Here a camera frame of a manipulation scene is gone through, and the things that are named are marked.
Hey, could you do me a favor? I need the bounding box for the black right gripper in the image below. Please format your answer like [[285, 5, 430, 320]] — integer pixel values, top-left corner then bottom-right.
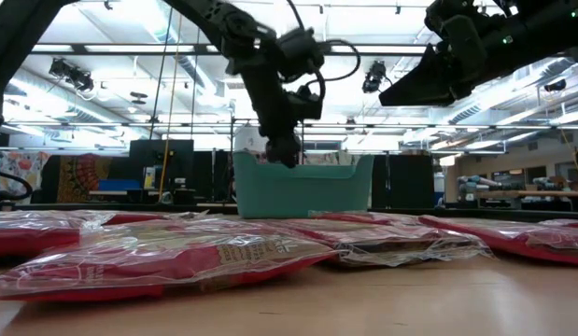
[[378, 0, 509, 108]]

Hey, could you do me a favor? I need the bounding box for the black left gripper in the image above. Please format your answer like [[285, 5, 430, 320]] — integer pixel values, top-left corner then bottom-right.
[[241, 60, 324, 169]]

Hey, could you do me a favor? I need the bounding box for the red popcorn bag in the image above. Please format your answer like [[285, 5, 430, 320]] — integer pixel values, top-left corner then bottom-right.
[[0, 222, 339, 302], [0, 209, 168, 259], [538, 217, 578, 231], [418, 214, 578, 268], [311, 223, 495, 268], [208, 217, 350, 244], [309, 211, 420, 228]]

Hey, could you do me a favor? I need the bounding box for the teal plastic basket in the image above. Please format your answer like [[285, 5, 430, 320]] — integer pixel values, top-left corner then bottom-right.
[[232, 151, 374, 219]]

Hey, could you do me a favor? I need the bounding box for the black partition panel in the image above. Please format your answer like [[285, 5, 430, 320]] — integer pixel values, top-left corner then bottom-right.
[[372, 153, 434, 210]]

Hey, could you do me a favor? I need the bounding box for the wooden background table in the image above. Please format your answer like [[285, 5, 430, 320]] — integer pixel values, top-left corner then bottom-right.
[[474, 189, 578, 200]]

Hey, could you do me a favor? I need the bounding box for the blue box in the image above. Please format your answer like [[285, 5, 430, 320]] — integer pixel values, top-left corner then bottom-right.
[[97, 179, 141, 192]]

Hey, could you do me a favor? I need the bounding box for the red yellow patterned cloth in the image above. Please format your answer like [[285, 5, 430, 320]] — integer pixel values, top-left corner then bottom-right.
[[57, 153, 113, 204]]

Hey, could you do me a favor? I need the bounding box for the floral colourful cloth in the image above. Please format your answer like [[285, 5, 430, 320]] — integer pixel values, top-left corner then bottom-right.
[[0, 150, 51, 197]]

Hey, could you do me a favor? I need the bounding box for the black ceiling camera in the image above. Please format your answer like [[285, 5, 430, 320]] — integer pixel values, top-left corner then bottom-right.
[[49, 58, 94, 92], [361, 60, 388, 94]]

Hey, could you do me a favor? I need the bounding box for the yellow hanging rope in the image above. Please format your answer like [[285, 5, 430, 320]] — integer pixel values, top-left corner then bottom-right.
[[158, 13, 183, 202]]

